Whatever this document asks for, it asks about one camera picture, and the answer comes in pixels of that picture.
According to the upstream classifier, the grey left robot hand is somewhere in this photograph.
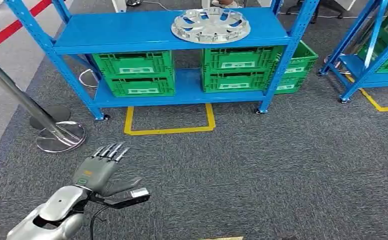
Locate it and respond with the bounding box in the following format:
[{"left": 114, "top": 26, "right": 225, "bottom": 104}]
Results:
[{"left": 72, "top": 142, "right": 143, "bottom": 198}]

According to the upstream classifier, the chrome stanchion pole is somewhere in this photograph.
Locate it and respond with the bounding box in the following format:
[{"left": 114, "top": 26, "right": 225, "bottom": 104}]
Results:
[{"left": 0, "top": 49, "right": 87, "bottom": 154}]

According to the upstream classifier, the blue metal shelf rack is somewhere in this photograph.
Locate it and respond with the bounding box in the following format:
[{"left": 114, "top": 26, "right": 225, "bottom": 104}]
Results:
[
  {"left": 5, "top": 0, "right": 321, "bottom": 121},
  {"left": 317, "top": 0, "right": 388, "bottom": 104}
]

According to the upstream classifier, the red barrier belt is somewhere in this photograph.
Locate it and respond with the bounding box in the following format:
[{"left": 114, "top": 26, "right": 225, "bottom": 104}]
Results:
[{"left": 0, "top": 0, "right": 54, "bottom": 54}]

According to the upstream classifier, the white desk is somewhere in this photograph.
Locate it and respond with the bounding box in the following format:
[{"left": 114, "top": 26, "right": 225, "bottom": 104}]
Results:
[{"left": 111, "top": 0, "right": 127, "bottom": 14}]

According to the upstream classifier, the silver wheel hubcap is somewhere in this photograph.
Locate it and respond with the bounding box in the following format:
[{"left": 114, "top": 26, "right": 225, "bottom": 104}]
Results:
[{"left": 171, "top": 7, "right": 251, "bottom": 45}]

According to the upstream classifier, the chrome stanchion base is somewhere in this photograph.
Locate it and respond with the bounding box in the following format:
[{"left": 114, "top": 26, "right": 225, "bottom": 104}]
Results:
[{"left": 324, "top": 52, "right": 351, "bottom": 76}]

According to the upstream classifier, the black office chair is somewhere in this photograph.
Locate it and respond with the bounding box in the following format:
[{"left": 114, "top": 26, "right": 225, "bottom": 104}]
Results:
[{"left": 284, "top": 0, "right": 345, "bottom": 24}]

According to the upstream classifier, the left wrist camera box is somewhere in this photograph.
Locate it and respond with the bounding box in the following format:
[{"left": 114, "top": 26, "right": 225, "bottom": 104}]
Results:
[{"left": 109, "top": 187, "right": 151, "bottom": 210}]

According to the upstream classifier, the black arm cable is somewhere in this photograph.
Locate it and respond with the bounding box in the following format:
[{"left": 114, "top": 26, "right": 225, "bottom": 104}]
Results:
[{"left": 89, "top": 204, "right": 111, "bottom": 240}]

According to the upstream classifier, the chrome ring base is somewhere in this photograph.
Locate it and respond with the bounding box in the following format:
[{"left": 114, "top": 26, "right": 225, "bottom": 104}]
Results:
[{"left": 78, "top": 68, "right": 101, "bottom": 90}]

